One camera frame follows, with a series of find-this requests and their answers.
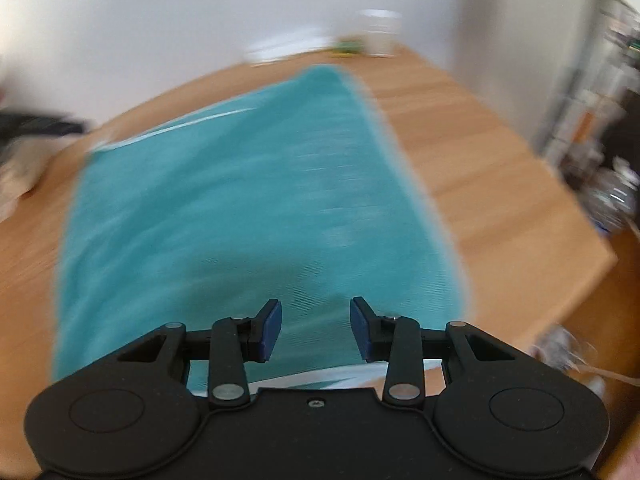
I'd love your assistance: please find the teal microfibre towel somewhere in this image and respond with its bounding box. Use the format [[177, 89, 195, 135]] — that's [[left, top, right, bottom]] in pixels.
[[53, 65, 468, 383]]

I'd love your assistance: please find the white pill bottle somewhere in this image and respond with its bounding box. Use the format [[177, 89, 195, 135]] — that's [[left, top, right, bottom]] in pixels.
[[359, 9, 402, 58]]

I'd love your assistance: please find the green yellow round tin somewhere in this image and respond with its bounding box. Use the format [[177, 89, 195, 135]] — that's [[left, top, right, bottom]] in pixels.
[[329, 36, 366, 56]]

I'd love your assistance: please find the cream tumbler red lid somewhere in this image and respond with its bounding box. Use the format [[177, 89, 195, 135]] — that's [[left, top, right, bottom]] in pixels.
[[0, 136, 60, 221]]

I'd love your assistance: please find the large clear plastic bottle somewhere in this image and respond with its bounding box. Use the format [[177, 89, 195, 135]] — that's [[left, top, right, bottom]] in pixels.
[[580, 157, 639, 234]]

